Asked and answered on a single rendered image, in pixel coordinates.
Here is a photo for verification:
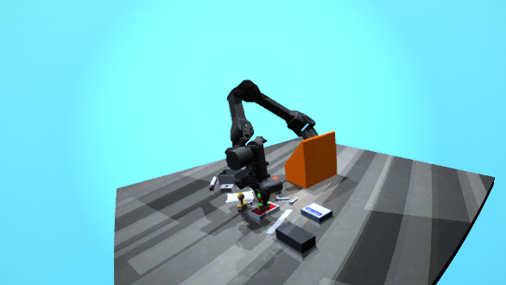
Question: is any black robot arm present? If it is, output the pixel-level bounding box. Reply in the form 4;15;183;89
225;79;319;189

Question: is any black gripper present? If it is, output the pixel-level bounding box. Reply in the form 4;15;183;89
248;160;283;206

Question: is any yellow hand stamp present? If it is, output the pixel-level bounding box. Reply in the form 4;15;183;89
237;193;248;212

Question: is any pale blue flat bar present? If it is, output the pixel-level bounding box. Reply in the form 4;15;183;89
266;209;293;234

